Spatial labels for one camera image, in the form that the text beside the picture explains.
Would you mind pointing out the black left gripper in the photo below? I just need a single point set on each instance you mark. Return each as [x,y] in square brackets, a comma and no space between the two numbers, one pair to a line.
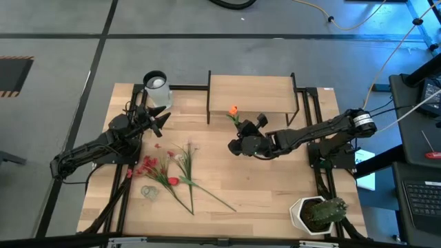
[143,120]

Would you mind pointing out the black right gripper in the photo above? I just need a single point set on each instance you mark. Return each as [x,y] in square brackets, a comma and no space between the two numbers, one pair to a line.
[253,145]

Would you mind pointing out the orange artificial tulip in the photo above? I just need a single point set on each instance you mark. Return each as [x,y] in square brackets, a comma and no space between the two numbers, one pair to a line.
[233,110]

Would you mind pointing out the red artificial flower bunch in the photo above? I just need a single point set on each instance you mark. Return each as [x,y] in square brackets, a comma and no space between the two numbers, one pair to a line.
[151,162]

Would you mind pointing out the white artificial flower stem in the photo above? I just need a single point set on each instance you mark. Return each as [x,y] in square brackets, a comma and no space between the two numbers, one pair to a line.
[187,162]

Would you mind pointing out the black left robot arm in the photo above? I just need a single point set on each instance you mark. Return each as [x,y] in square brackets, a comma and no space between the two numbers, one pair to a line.
[86,149]

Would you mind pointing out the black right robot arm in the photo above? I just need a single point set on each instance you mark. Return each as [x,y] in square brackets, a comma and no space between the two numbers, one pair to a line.
[317,129]

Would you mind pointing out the wooden shelf with black legs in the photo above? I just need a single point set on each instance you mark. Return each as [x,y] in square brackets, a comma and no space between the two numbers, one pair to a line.
[251,93]

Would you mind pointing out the tall frosted white cylinder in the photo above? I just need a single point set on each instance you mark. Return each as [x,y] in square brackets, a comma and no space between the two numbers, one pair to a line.
[159,98]

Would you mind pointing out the ribbed clear glass vase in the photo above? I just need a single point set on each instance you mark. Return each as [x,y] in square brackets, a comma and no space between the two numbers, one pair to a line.
[150,193]

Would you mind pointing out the white hexagonal plant pot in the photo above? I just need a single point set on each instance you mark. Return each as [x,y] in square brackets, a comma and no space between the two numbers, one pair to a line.
[295,213]

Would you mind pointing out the green cactus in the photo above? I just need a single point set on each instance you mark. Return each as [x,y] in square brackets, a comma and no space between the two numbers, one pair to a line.
[327,211]

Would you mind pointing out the white paper sheet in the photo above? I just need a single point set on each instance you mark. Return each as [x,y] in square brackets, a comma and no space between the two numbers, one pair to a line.
[366,172]

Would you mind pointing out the dark hazard-striped floor hatch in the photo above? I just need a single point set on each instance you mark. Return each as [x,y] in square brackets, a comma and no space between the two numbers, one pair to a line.
[13,75]

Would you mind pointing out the grey furniture leg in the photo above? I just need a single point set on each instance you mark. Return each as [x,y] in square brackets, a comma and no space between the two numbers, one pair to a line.
[10,158]

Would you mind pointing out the black side desk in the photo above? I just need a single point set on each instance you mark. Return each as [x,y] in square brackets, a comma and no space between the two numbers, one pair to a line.
[410,144]

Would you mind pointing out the black keyboard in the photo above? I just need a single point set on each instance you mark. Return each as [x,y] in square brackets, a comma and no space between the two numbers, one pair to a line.
[423,199]

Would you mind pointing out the blue metal stand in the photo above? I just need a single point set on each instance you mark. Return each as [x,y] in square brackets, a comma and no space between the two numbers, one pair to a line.
[422,24]

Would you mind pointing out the black aluminium extrusion frame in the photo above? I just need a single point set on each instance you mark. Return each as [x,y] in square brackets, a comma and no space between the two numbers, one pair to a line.
[186,87]

